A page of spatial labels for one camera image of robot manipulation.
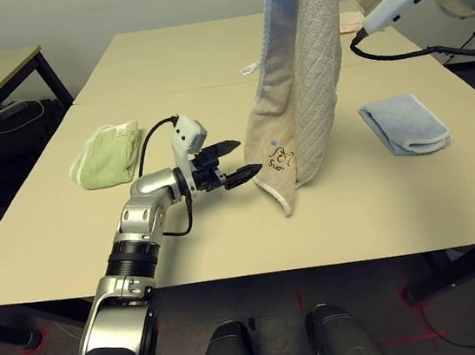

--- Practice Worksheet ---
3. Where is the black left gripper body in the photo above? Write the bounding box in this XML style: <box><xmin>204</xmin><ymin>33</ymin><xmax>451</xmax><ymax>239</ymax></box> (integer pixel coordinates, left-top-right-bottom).
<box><xmin>190</xmin><ymin>148</ymin><xmax>229</xmax><ymax>193</ymax></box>

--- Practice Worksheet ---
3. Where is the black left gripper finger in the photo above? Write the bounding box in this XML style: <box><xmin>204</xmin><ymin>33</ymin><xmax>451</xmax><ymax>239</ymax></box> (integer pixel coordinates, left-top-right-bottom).
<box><xmin>221</xmin><ymin>162</ymin><xmax>266</xmax><ymax>190</ymax></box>
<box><xmin>206</xmin><ymin>138</ymin><xmax>244</xmax><ymax>159</ymax></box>

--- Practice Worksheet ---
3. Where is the beige towel with white trim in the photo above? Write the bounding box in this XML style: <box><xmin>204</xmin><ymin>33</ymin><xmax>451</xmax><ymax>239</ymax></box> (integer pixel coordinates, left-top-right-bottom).
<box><xmin>226</xmin><ymin>0</ymin><xmax>369</xmax><ymax>222</ymax></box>

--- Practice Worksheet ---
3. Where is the pink folded towel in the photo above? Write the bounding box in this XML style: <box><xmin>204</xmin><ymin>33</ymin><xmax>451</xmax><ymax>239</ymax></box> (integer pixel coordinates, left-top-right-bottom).
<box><xmin>336</xmin><ymin>7</ymin><xmax>366</xmax><ymax>36</ymax></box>

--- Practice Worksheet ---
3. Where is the green folded towel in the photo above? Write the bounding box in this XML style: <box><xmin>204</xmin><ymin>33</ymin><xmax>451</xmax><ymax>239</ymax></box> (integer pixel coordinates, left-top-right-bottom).
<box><xmin>63</xmin><ymin>118</ymin><xmax>150</xmax><ymax>193</ymax></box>

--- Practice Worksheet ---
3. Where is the light blue folded towel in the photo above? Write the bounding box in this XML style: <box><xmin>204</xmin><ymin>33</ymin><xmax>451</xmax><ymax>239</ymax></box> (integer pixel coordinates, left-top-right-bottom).
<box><xmin>356</xmin><ymin>87</ymin><xmax>453</xmax><ymax>162</ymax></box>

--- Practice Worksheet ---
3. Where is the grey right robot leg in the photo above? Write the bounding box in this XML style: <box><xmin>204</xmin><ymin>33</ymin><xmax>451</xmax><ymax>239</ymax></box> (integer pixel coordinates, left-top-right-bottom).
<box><xmin>303</xmin><ymin>297</ymin><xmax>387</xmax><ymax>355</ymax></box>

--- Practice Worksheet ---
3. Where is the black table foot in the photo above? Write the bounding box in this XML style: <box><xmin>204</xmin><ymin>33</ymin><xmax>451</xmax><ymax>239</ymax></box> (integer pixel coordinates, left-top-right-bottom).
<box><xmin>0</xmin><ymin>299</ymin><xmax>46</xmax><ymax>354</ymax></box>
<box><xmin>399</xmin><ymin>245</ymin><xmax>475</xmax><ymax>307</ymax></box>

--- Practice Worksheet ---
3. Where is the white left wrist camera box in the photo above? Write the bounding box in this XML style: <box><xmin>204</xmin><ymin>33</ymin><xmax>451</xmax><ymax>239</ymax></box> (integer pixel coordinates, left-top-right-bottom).
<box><xmin>167</xmin><ymin>111</ymin><xmax>217</xmax><ymax>200</ymax></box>

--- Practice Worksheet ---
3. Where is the grey charger with white cable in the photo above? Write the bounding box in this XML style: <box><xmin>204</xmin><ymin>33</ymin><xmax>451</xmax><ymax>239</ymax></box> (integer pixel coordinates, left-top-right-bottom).
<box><xmin>0</xmin><ymin>96</ymin><xmax>48</xmax><ymax>135</ymax></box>

